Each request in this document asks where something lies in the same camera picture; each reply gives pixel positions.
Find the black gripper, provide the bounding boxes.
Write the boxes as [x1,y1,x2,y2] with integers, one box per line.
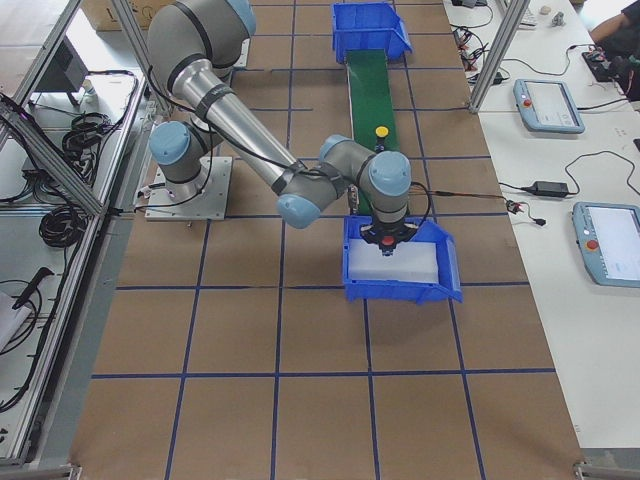
[359,221,418,246]

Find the red push button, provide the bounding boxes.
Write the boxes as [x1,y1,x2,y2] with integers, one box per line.
[378,235,396,256]

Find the yellow push button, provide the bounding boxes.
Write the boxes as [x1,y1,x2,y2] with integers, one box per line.
[374,125,389,153]

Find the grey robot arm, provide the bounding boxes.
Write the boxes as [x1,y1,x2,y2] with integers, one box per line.
[147,1,419,255]

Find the right white foam pad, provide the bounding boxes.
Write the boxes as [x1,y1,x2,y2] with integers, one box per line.
[344,239,439,283]

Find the right blue plastic bin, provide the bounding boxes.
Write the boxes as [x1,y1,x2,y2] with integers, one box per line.
[342,216,463,304]

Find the blue plastic bin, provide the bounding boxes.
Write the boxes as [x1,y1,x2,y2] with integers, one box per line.
[331,2,413,64]
[342,216,463,304]

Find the green conveyor belt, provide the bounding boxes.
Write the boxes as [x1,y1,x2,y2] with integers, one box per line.
[346,50,412,223]

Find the black power adapter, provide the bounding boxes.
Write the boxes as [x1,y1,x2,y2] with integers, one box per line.
[522,180,570,198]

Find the far teach pendant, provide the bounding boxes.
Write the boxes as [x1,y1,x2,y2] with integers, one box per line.
[513,79,585,134]

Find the teach pendant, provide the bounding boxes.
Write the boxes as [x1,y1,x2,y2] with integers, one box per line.
[572,202,639,288]
[513,79,585,134]

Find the near teach pendant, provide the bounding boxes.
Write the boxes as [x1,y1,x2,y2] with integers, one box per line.
[572,202,639,288]

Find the left blue plastic bin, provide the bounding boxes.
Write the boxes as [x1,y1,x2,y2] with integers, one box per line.
[331,2,413,64]

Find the red black conveyor wire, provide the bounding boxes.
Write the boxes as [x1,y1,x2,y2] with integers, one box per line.
[405,183,547,229]

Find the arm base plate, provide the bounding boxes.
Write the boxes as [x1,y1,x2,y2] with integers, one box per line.
[233,39,251,70]
[144,156,233,221]

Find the aluminium frame post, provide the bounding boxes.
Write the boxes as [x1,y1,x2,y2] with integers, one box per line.
[468,0,530,114]

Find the coiled black cables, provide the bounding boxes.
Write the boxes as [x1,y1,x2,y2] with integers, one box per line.
[38,205,86,250]

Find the left aluminium frame rail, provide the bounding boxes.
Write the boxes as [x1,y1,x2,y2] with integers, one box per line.
[0,0,132,471]

